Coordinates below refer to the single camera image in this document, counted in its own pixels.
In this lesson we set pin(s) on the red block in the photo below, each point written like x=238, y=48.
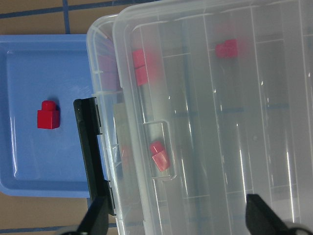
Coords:
x=159, y=155
x=227, y=49
x=145, y=66
x=48, y=117

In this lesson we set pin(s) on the blue plastic tray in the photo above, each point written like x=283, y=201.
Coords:
x=40, y=151

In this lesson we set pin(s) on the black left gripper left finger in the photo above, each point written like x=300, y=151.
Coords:
x=96, y=219

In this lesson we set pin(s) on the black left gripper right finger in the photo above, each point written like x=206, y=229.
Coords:
x=261, y=219

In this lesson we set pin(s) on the clear plastic box lid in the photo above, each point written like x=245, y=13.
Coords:
x=230, y=126

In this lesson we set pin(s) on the clear plastic storage box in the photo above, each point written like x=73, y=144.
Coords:
x=115, y=136

